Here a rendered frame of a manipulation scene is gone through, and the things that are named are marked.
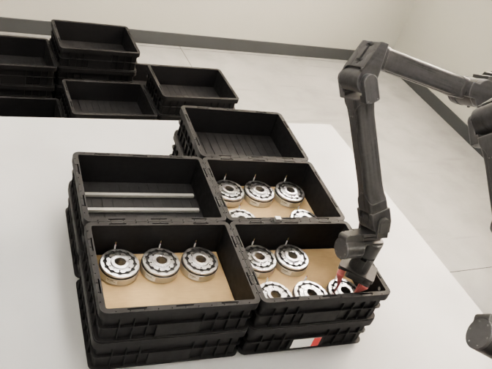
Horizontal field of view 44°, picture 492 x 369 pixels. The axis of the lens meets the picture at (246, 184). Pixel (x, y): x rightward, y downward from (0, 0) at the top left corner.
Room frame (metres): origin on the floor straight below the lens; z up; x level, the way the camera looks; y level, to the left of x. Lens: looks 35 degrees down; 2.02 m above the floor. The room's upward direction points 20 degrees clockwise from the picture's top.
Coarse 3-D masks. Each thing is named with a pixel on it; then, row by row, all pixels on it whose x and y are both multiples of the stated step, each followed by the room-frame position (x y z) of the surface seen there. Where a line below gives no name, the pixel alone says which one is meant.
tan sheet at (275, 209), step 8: (304, 200) 1.72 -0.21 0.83; (232, 208) 1.54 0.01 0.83; (240, 208) 1.55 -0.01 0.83; (248, 208) 1.57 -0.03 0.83; (256, 208) 1.58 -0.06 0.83; (264, 208) 1.60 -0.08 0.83; (272, 208) 1.61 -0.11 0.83; (280, 208) 1.63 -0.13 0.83; (288, 208) 1.64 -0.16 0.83; (296, 208) 1.66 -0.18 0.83; (304, 208) 1.67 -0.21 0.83; (256, 216) 1.54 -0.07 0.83; (264, 216) 1.55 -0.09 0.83; (272, 216) 1.57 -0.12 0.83; (280, 216) 1.58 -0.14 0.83; (288, 216) 1.60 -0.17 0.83
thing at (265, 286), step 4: (264, 284) 1.23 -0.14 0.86; (268, 284) 1.23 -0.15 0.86; (272, 284) 1.24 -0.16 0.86; (276, 284) 1.24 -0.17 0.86; (280, 284) 1.25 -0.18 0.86; (264, 288) 1.21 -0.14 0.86; (268, 288) 1.21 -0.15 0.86; (280, 288) 1.23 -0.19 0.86; (284, 288) 1.24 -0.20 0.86; (264, 292) 1.20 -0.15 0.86; (284, 292) 1.22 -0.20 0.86; (288, 292) 1.23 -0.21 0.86; (284, 296) 1.21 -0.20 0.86; (288, 296) 1.22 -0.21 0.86
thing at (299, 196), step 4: (280, 184) 1.71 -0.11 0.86; (284, 184) 1.72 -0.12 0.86; (288, 184) 1.72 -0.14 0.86; (292, 184) 1.73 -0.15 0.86; (296, 184) 1.74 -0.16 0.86; (276, 188) 1.68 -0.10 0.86; (280, 188) 1.69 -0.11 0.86; (296, 188) 1.72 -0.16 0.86; (300, 188) 1.73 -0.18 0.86; (280, 192) 1.67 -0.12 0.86; (284, 192) 1.67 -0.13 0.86; (300, 192) 1.71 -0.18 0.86; (280, 196) 1.65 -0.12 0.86; (284, 196) 1.65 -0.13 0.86; (288, 196) 1.66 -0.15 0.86; (292, 196) 1.67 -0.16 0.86; (296, 196) 1.67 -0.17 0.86; (300, 196) 1.69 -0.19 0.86; (304, 196) 1.69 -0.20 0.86; (288, 200) 1.64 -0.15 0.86; (292, 200) 1.65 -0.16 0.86; (296, 200) 1.65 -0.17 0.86; (300, 200) 1.66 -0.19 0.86
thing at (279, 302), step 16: (240, 224) 1.35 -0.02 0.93; (256, 224) 1.38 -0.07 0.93; (272, 224) 1.40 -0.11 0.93; (288, 224) 1.43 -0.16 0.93; (304, 224) 1.46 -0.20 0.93; (320, 224) 1.48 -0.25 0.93; (336, 224) 1.51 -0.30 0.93; (240, 240) 1.28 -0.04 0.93; (256, 288) 1.13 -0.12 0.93; (384, 288) 1.30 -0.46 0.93; (272, 304) 1.10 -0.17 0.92; (288, 304) 1.13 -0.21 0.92; (304, 304) 1.15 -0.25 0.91; (320, 304) 1.18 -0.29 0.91
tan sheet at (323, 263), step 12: (312, 252) 1.47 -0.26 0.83; (324, 252) 1.49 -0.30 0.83; (312, 264) 1.41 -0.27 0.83; (324, 264) 1.43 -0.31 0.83; (336, 264) 1.45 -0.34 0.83; (276, 276) 1.31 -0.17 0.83; (288, 276) 1.33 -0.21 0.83; (300, 276) 1.34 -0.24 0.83; (312, 276) 1.36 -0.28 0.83; (324, 276) 1.38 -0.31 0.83; (288, 288) 1.28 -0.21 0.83; (324, 288) 1.33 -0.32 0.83
